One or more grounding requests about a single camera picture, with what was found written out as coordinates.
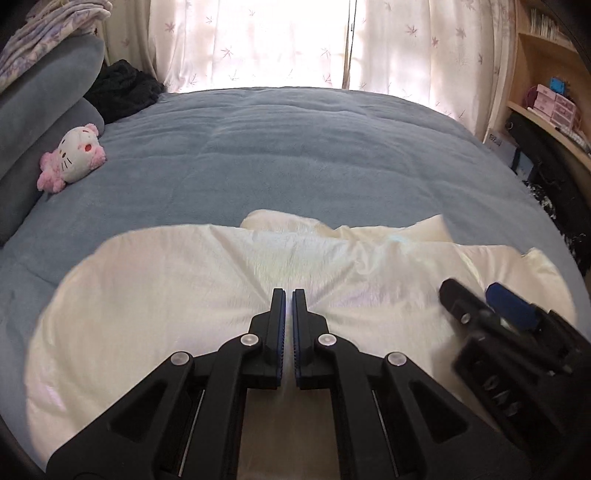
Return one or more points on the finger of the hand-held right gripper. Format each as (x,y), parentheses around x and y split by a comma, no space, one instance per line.
(457,297)
(512,309)

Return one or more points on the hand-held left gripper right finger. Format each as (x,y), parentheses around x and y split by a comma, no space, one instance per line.
(300,332)

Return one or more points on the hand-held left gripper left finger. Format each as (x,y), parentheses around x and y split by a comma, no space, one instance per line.
(278,332)

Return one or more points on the white puffer jacket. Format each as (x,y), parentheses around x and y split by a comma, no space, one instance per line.
(184,286)

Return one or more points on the black white patterned cloth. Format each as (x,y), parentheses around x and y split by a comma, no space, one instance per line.
(563,217)

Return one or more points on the long black bag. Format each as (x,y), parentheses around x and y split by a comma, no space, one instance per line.
(545,152)

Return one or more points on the white blue cardboard box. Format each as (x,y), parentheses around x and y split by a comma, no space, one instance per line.
(501,143)

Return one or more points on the blue-grey bed blanket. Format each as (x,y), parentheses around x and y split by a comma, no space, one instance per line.
(277,152)

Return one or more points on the papers on shelf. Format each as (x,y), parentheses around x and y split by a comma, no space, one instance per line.
(577,136)

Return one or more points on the stack of pink drawer boxes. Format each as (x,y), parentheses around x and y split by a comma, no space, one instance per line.
(554,106)

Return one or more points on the blue gadget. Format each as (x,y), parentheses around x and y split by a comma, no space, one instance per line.
(557,85)

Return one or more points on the wooden bookshelf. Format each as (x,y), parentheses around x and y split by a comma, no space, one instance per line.
(531,60)

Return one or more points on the white leaf-print curtain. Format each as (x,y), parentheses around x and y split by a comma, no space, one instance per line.
(231,41)
(415,46)

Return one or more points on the pink white cat plush toy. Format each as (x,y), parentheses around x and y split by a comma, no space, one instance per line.
(74,152)

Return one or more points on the row of books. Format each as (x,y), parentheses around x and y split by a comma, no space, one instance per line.
(545,25)

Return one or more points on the black knitted cloth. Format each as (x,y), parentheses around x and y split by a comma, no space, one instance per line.
(120,87)

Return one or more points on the stacked grey pillows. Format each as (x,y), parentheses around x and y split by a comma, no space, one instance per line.
(46,83)

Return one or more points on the floral folded blanket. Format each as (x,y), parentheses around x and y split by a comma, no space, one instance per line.
(46,37)

